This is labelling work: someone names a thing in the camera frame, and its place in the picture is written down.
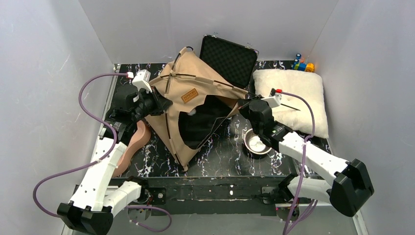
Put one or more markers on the white fluffy cushion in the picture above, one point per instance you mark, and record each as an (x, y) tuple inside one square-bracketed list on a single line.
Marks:
[(293, 112)]

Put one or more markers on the white pompom toy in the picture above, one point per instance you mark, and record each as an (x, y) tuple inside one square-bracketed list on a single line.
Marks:
[(192, 112)]

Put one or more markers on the colourful toy train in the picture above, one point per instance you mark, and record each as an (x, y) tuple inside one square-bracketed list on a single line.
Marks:
[(300, 65)]

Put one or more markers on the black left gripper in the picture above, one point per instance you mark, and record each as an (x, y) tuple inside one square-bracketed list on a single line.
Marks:
[(155, 102)]

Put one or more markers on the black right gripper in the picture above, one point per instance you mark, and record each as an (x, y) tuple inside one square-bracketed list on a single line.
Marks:
[(247, 103)]

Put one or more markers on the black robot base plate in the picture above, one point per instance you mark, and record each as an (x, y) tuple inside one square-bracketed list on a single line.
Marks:
[(212, 195)]

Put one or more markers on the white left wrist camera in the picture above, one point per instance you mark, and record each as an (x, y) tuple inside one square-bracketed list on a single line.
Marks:
[(141, 81)]

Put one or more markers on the tan fabric pet tent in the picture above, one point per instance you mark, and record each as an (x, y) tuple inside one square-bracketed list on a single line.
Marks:
[(213, 104)]

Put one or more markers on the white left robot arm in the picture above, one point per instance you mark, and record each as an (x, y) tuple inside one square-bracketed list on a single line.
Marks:
[(92, 208)]

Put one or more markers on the pink double bowl holder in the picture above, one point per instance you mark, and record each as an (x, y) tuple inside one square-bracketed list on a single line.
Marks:
[(138, 140)]

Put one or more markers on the black poker chip case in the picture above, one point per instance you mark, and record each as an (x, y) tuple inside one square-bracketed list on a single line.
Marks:
[(234, 62)]

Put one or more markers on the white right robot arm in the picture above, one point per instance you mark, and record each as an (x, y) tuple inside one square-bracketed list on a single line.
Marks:
[(345, 185)]

